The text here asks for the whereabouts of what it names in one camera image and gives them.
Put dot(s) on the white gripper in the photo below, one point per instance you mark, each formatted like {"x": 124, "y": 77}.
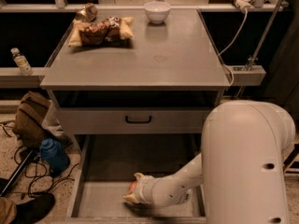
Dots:
{"x": 142, "y": 189}

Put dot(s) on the red apple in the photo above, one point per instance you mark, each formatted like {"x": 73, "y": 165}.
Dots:
{"x": 132, "y": 186}

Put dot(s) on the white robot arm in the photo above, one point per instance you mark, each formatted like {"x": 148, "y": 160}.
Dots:
{"x": 239, "y": 167}

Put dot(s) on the open grey middle drawer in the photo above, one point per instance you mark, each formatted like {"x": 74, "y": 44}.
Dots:
{"x": 107, "y": 168}

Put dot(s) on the grey drawer cabinet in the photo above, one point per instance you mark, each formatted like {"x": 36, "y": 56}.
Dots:
{"x": 170, "y": 65}

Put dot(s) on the closed grey top drawer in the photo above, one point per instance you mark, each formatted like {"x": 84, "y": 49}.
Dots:
{"x": 111, "y": 120}

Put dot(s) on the blue water jug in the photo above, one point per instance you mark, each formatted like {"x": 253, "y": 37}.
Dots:
{"x": 52, "y": 152}

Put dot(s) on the black shoe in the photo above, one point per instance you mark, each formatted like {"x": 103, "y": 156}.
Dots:
{"x": 34, "y": 210}

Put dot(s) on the brown backpack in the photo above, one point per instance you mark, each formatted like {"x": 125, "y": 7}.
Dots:
{"x": 29, "y": 118}

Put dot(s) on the brown chip bag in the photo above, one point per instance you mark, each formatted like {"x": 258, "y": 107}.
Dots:
{"x": 110, "y": 30}

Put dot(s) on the black wheeled stand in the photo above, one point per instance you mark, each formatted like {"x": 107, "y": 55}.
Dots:
{"x": 291, "y": 164}

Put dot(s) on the clear plastic water bottle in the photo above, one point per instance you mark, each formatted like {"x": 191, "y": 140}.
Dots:
{"x": 21, "y": 61}

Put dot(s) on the metal tripod pole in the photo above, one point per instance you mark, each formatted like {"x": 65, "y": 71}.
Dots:
{"x": 251, "y": 60}

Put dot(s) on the white ceramic bowl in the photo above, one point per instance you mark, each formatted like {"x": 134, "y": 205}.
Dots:
{"x": 157, "y": 11}

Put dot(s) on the metal can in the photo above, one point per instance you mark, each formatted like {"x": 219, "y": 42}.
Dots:
{"x": 87, "y": 14}

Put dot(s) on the black drawer handle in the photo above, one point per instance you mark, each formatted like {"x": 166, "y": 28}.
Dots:
{"x": 138, "y": 120}

